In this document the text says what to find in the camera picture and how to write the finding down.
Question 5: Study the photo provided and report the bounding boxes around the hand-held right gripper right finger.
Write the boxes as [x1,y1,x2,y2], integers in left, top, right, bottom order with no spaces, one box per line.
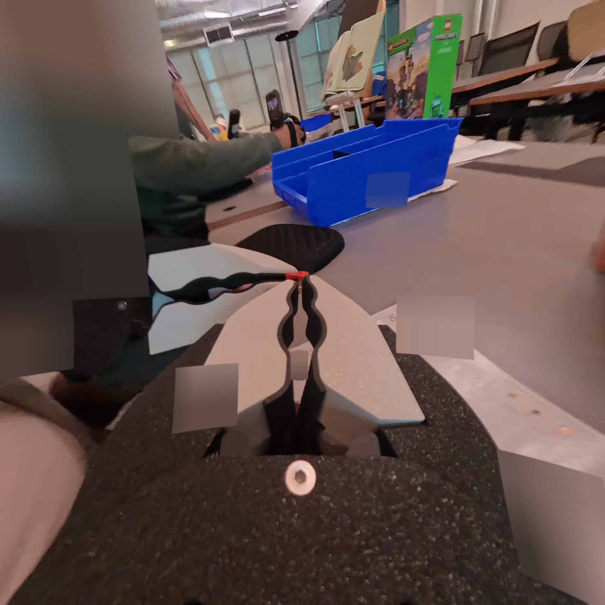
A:
[299,277,426,454]

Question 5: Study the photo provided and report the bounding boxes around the green toy box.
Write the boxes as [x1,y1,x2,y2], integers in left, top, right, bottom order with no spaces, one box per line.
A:
[384,13,465,123]

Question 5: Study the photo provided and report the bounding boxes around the grey desk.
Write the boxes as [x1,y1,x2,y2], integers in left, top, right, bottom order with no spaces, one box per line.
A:
[203,139,605,478]

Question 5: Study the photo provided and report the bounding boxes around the ceiling air vent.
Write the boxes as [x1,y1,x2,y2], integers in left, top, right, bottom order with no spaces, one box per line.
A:
[202,23,235,49]

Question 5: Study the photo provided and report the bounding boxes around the black office chair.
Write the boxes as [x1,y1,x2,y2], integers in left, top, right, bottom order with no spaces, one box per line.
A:
[538,20,572,60]
[481,21,540,74]

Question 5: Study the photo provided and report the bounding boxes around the leaning wooden board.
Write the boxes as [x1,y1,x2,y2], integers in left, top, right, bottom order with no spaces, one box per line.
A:
[164,51,219,143]

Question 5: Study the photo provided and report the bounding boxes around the blue plastic bin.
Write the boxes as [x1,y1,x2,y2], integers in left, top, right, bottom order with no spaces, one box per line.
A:
[271,117,465,228]

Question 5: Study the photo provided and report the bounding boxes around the beige printed tote bag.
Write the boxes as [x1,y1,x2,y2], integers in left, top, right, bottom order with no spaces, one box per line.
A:
[320,10,387,104]

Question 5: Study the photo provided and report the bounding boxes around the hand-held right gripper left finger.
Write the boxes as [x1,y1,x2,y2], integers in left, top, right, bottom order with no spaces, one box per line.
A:
[203,279,300,453]

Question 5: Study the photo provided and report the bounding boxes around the white metal stand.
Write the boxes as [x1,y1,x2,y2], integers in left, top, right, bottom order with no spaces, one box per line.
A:
[326,92,368,134]

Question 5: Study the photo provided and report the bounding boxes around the tan office chair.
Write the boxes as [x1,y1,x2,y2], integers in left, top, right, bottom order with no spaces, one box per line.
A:
[564,4,605,63]

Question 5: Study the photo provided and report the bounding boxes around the wooden table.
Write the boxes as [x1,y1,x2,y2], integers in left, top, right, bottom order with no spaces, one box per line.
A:
[467,64,605,141]
[450,57,573,119]

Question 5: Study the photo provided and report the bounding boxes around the person's left forearm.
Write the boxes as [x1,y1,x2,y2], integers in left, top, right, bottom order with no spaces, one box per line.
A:
[47,370,152,428]

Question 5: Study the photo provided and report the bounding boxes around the black floor lamp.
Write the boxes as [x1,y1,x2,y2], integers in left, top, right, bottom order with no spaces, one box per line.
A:
[275,30,304,120]

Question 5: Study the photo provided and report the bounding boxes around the person's torso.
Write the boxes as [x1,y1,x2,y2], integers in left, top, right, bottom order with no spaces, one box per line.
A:
[0,378,97,605]

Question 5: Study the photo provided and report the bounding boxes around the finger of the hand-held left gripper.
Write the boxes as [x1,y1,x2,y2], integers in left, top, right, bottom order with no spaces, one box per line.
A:
[148,280,286,356]
[148,245,297,297]

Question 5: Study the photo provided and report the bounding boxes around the white instruction paper sheet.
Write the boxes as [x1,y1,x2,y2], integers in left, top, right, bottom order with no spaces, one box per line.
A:
[373,302,597,479]

